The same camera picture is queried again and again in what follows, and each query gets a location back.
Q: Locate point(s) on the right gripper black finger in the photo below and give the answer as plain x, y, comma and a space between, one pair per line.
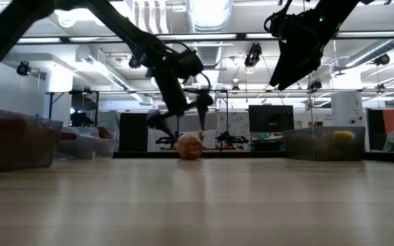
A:
284, 58
304, 61

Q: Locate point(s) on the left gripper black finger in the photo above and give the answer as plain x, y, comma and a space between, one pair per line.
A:
204, 102
159, 119

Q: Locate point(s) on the orange-red apple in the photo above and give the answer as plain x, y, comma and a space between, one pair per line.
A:
189, 147

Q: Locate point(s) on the dark red apple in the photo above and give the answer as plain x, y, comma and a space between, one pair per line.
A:
68, 136
105, 133

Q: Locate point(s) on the yellow bell pepper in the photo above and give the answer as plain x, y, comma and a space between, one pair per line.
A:
344, 136

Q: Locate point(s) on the black tabletop clamp stand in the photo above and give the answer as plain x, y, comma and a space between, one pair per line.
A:
231, 140
168, 140

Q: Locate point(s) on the black partition panel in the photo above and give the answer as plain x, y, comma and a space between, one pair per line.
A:
133, 132

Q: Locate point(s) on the white partition panel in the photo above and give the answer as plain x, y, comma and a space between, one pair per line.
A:
214, 136

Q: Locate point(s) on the black computer monitor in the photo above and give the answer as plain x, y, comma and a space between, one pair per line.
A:
271, 118

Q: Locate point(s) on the white column device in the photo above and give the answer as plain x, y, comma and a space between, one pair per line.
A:
347, 108

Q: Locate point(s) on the clear plastic bin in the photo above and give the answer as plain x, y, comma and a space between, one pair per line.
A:
91, 147

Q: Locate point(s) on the grey plastic bin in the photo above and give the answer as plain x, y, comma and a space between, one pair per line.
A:
12, 143
313, 147

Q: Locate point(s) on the black ceiling camera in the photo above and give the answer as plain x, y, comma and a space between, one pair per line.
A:
133, 63
316, 84
23, 68
253, 54
382, 59

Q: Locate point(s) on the overhead frame bar with lights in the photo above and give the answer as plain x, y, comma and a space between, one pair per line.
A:
241, 36

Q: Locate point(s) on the black table edge rail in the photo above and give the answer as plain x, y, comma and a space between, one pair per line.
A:
251, 154

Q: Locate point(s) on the silver ceiling ventilation duct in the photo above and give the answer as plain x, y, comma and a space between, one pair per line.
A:
209, 20

